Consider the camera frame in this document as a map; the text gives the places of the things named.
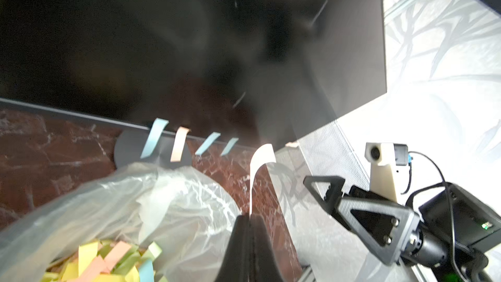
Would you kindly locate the blue sticky note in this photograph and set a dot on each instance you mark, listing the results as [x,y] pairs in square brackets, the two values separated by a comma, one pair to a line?
[227,149]
[154,135]
[207,143]

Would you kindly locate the grey round monitor stand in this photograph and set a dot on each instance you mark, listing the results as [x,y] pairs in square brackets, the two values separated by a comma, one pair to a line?
[130,144]

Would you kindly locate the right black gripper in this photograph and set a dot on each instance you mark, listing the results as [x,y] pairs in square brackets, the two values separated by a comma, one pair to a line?
[386,228]

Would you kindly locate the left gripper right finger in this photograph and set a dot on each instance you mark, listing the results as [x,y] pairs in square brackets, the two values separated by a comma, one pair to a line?
[263,264]

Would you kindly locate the grey bin with plastic bag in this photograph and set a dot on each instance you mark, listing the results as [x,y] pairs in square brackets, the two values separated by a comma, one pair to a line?
[186,213]

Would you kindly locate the pile of discarded sticky notes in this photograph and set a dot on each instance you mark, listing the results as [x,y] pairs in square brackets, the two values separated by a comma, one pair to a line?
[106,260]

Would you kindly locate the pink sticky note bottom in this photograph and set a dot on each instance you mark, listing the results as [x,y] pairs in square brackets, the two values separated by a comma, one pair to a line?
[179,144]

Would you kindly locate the white wire mesh basket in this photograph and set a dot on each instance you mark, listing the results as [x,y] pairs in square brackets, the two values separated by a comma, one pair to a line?
[327,152]

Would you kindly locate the black flat monitor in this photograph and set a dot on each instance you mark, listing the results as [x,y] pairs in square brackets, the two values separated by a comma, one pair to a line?
[263,71]

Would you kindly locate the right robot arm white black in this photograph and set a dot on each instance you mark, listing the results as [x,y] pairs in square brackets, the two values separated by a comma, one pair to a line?
[450,234]

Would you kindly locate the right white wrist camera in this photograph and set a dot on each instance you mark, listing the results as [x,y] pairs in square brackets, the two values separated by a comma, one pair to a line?
[385,159]

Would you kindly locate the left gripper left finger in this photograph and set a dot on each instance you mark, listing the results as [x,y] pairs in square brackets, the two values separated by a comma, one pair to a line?
[235,265]

